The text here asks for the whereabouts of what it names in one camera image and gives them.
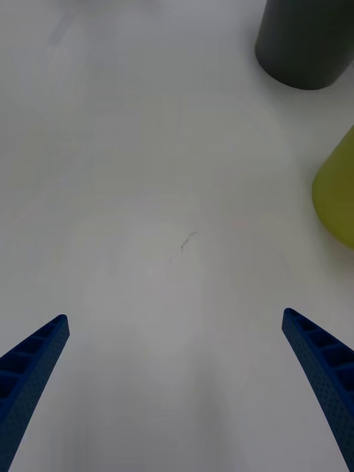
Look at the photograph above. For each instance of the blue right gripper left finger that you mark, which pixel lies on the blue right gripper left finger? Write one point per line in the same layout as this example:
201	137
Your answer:
29	372

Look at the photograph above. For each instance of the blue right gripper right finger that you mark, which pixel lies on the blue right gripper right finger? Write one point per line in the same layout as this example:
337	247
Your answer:
324	368

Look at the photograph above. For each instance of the grey plastic bin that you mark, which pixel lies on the grey plastic bin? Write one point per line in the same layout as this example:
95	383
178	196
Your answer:
306	40

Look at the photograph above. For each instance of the yellow-green plastic bin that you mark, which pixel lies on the yellow-green plastic bin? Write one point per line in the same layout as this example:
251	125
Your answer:
337	195

